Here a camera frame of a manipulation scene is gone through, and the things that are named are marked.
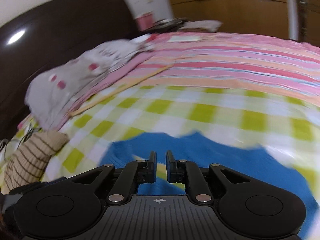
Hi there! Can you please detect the blue knitted striped sweater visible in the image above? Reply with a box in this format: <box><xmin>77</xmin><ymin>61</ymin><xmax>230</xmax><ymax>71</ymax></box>
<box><xmin>98</xmin><ymin>132</ymin><xmax>319</xmax><ymax>239</ymax></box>

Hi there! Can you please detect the beige brown striped garment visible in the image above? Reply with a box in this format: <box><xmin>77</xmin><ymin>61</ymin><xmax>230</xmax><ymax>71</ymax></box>
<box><xmin>1</xmin><ymin>131</ymin><xmax>69</xmax><ymax>194</ymax></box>

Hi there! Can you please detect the grey pillow with pink dots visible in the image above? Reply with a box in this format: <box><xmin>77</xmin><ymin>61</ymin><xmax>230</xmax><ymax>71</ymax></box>
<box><xmin>24</xmin><ymin>39</ymin><xmax>152</xmax><ymax>129</ymax></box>

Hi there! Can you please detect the white flat card on bed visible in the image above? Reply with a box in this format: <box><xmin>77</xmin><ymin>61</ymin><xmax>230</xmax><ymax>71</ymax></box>
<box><xmin>168</xmin><ymin>35</ymin><xmax>202</xmax><ymax>43</ymax></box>

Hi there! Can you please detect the pink striped bed quilt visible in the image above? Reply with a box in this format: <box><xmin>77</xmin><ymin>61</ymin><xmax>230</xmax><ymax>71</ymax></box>
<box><xmin>71</xmin><ymin>32</ymin><xmax>319</xmax><ymax>111</ymax></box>

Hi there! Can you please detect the grey folded cloth on nightstand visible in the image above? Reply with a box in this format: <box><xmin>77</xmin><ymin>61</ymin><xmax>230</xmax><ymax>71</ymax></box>
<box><xmin>178</xmin><ymin>20</ymin><xmax>223</xmax><ymax>33</ymax></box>

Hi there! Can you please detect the pink storage box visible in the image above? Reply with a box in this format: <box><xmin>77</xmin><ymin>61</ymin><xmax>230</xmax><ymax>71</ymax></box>
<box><xmin>135</xmin><ymin>11</ymin><xmax>155</xmax><ymax>31</ymax></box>

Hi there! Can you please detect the dark brown headboard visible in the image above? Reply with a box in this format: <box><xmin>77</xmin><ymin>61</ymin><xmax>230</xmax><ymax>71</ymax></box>
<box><xmin>1</xmin><ymin>0</ymin><xmax>139</xmax><ymax>139</ymax></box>

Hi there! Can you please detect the wooden wardrobe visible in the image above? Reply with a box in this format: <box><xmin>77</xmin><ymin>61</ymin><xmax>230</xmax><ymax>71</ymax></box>
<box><xmin>169</xmin><ymin>0</ymin><xmax>289</xmax><ymax>39</ymax></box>

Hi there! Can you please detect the wooden door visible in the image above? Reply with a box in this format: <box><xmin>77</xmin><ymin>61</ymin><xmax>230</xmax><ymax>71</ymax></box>
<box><xmin>302</xmin><ymin>0</ymin><xmax>319</xmax><ymax>47</ymax></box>

